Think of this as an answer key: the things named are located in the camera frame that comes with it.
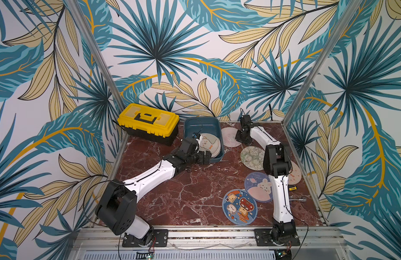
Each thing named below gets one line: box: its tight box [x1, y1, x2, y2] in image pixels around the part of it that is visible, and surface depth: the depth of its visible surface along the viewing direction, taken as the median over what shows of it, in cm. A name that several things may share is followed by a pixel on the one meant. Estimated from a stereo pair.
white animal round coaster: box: [196, 132, 222, 158], surface depth 105 cm
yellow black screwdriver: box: [288, 184, 297, 192], surface depth 89 cm
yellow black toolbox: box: [117, 102, 180, 147], surface depth 99 cm
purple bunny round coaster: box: [244, 171, 274, 203], surface depth 92 cm
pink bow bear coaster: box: [288, 160, 302, 185], surface depth 96 cm
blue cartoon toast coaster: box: [222, 189, 258, 226], surface depth 85 cm
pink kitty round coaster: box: [221, 126, 242, 148], surface depth 112 cm
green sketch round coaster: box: [240, 145, 265, 172], surface depth 103 cm
